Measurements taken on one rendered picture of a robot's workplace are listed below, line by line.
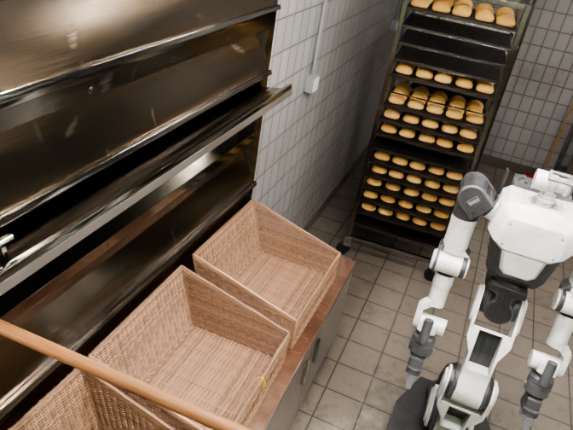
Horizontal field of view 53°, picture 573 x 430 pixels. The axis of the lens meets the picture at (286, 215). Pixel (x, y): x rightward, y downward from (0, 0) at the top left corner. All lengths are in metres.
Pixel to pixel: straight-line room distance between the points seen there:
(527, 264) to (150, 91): 1.33
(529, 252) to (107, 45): 1.43
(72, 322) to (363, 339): 1.95
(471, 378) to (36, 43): 1.79
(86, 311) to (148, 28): 0.82
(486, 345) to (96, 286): 1.39
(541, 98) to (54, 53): 5.00
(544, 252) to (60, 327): 1.50
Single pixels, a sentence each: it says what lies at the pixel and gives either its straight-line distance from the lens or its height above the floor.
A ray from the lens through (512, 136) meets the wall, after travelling 5.98.
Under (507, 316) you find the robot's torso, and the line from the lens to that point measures 2.23.
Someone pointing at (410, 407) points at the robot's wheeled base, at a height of 0.17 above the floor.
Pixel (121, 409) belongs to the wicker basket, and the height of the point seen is 0.75.
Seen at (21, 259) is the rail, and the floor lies 1.44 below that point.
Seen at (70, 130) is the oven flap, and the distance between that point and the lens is 1.50.
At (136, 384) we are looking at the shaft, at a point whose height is 1.21.
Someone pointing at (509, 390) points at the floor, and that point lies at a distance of 3.41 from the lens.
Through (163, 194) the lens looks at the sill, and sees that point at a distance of 1.99.
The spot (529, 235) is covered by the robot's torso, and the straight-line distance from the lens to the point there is 2.02.
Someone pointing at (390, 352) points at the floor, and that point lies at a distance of 3.31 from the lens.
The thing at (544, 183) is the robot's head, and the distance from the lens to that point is 2.00.
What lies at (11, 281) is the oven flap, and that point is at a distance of 1.25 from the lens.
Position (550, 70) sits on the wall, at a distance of 5.81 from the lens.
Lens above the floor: 2.17
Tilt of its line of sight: 30 degrees down
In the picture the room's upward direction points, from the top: 10 degrees clockwise
